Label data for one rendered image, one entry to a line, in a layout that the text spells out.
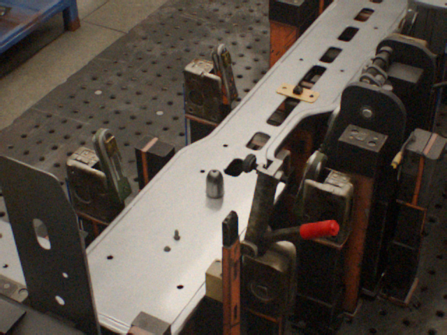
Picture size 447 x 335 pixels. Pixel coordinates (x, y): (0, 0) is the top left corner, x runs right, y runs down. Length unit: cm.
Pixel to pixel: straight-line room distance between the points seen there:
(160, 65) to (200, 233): 104
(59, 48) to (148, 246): 258
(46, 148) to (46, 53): 179
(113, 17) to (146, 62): 172
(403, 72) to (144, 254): 54
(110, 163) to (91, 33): 256
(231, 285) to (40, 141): 103
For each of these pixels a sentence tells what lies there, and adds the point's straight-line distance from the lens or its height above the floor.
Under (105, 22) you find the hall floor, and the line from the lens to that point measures 395.
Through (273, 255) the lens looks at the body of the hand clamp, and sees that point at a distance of 118.
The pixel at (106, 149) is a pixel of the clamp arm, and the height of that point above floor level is 109.
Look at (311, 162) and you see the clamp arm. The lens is 127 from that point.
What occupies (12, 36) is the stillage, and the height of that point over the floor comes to 18.
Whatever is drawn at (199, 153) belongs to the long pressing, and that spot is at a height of 100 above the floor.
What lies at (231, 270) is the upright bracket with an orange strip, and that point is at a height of 111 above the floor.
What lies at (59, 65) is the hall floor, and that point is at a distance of 365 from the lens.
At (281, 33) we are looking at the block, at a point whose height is 94.
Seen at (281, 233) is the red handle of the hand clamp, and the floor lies 110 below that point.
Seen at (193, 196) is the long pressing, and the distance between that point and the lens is 135.
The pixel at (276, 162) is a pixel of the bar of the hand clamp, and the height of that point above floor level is 121.
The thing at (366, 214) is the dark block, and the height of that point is 98.
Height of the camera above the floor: 190
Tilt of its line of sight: 40 degrees down
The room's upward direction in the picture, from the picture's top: 1 degrees counter-clockwise
